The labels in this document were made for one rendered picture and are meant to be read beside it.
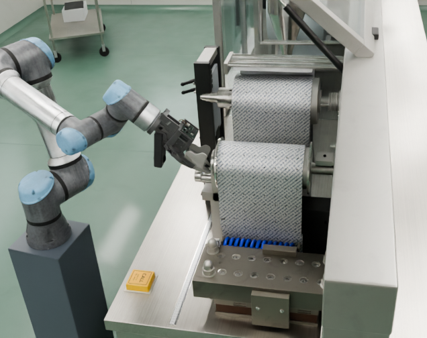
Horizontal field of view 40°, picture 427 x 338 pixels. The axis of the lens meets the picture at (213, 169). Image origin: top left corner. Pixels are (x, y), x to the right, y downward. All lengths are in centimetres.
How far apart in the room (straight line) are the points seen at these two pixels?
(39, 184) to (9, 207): 207
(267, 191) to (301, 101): 30
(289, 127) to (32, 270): 99
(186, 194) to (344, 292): 153
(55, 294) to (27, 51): 82
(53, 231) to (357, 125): 127
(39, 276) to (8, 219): 182
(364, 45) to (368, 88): 16
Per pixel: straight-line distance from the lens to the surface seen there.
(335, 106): 181
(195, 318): 171
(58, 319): 223
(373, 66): 125
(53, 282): 210
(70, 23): 656
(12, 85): 181
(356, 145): 95
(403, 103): 160
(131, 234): 353
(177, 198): 217
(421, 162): 135
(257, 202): 167
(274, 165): 160
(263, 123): 181
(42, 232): 203
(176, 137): 163
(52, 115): 170
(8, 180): 433
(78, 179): 203
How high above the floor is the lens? 212
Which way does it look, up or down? 32 degrees down
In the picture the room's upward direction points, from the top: 4 degrees counter-clockwise
